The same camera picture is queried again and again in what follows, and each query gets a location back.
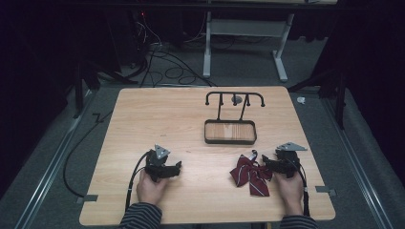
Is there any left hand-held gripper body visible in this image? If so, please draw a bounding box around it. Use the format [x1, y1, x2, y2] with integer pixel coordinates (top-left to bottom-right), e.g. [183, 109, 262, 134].
[144, 144, 176, 183]

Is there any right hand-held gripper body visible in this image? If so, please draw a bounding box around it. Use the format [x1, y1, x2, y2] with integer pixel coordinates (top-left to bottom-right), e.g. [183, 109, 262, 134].
[275, 141, 309, 179]

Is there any dark red striped bow tie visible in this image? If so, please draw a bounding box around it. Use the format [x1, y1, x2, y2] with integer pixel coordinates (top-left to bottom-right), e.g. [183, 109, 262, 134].
[229, 149, 274, 198]

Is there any person's left hand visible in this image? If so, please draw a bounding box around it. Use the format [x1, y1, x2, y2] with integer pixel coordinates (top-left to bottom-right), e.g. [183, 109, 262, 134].
[136, 169, 170, 207]

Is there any person's right hand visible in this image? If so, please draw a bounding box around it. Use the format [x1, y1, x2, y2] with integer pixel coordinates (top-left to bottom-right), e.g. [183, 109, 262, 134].
[274, 171, 306, 217]

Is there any grey tape piece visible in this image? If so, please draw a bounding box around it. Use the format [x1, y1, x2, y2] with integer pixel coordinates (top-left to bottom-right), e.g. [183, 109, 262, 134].
[314, 185, 337, 198]
[75, 194, 99, 205]

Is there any black rack with wooden tray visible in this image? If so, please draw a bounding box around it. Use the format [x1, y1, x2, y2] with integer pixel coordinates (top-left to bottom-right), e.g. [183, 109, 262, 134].
[203, 91, 266, 146]

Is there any black metal stand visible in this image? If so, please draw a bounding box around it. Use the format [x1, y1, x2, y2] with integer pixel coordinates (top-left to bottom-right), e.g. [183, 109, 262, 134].
[72, 59, 139, 119]
[287, 68, 349, 130]

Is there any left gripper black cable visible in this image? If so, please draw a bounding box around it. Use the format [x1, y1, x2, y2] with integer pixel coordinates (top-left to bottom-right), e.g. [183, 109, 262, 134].
[124, 151, 151, 212]

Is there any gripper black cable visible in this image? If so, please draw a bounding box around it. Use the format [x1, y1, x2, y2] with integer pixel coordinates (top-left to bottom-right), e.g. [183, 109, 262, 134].
[288, 157, 311, 218]
[124, 151, 151, 212]

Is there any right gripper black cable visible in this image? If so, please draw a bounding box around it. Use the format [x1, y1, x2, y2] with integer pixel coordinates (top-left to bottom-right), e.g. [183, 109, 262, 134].
[288, 157, 311, 218]

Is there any metal floor rail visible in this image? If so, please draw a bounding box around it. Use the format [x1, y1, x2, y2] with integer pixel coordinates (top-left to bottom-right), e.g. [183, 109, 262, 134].
[320, 94, 395, 229]
[13, 90, 96, 229]

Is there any long black floor cable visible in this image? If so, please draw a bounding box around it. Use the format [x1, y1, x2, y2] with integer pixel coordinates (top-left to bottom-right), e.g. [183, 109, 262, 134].
[62, 109, 114, 198]

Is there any tangle of black floor cables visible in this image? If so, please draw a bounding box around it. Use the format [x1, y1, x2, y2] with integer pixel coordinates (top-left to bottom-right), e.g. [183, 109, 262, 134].
[128, 12, 218, 89]

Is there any white metal table frame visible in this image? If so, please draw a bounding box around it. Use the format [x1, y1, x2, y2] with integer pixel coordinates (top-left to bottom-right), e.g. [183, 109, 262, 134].
[202, 10, 296, 83]

